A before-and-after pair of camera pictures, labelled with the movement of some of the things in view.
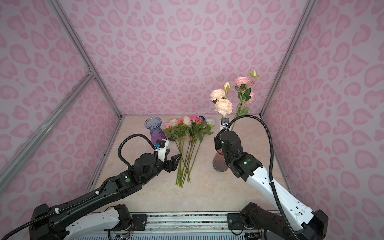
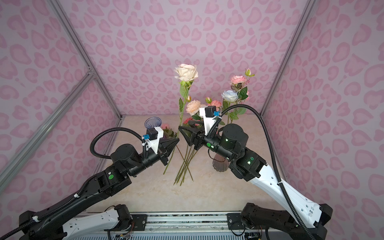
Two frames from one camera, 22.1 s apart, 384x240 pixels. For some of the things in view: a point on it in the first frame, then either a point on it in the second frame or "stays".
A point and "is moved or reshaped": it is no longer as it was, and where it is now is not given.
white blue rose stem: [210, 121] is moved or reshaped
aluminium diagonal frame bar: [11, 168] stays
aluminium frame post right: [301, 23] stays
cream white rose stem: [187, 121] -> [186, 73]
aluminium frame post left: [87, 62] stays
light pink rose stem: [243, 83] is moved or reshaped
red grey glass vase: [219, 163] stays
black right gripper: [217, 141] -> [195, 137]
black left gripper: [169, 167] -> [163, 151]
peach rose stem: [223, 106] -> [192, 108]
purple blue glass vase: [154, 124] stays
